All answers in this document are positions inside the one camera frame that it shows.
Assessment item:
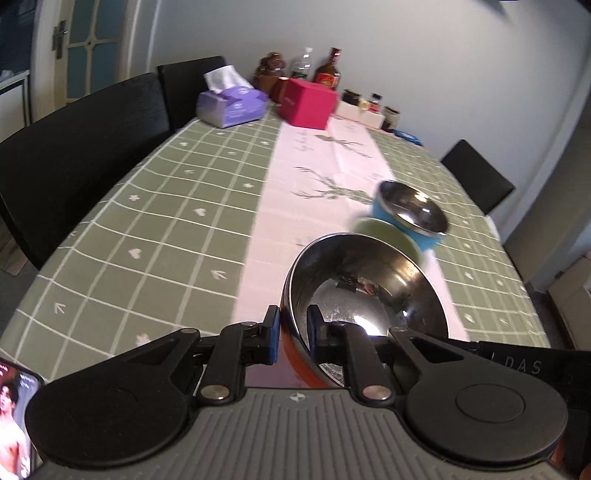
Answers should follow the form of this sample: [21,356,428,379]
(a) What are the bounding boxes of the pink cardboard box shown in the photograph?
[277,78,340,129]

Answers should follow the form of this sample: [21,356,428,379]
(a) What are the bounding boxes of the brown figurine pot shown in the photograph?
[253,53,291,90]

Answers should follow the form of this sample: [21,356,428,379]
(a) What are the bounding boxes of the orange steel-lined bowl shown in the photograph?
[279,233,450,388]

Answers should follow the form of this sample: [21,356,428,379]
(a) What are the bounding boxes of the green checked tablecloth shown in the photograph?
[0,113,552,388]

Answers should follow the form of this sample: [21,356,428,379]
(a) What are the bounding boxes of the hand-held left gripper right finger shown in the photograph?
[307,305,472,403]

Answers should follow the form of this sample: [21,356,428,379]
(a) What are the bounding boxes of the black dining chair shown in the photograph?
[157,56,227,132]
[0,72,171,271]
[440,139,515,215]

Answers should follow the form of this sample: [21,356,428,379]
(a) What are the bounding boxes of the white cabinet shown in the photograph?
[0,74,31,139]

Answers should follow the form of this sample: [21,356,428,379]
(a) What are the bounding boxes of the purple tissue box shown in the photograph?
[196,65,269,129]

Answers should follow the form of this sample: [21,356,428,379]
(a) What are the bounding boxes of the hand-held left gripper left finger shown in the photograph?
[115,305,281,403]

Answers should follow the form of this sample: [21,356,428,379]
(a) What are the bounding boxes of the green ceramic bowl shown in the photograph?
[353,217,423,265]

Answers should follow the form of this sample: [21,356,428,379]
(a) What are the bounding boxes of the brown liquor bottle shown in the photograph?
[314,47,342,88]

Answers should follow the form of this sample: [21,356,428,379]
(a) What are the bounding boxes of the pink deer-print table runner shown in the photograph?
[235,115,469,388]

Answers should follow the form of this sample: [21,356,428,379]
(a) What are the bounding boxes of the white rectangular box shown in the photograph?
[335,102,385,129]

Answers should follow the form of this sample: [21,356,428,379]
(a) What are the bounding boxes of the glass-paned door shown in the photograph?
[37,0,139,109]

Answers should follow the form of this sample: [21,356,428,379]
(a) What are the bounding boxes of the blue steel-lined bowl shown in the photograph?
[369,180,450,252]

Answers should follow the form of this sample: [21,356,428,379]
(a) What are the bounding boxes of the smartphone with lit screen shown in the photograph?
[0,357,44,480]

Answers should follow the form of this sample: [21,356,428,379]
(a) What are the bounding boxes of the clear water bottle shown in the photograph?
[290,47,315,80]

